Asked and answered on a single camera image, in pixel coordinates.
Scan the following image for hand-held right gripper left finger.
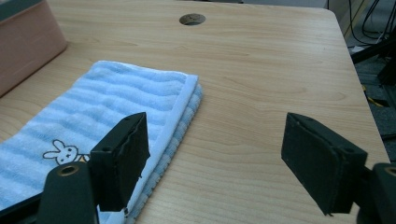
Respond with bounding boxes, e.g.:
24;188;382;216
89;112;151;213

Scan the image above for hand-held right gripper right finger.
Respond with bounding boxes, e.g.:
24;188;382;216
280;112;369;217

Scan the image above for blue striped towel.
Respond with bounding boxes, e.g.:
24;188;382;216
0;60;204;224

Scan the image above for black metal stand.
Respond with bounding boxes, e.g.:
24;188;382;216
349;35;396;87

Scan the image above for black cables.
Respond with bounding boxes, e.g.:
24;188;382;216
344;0;396;48

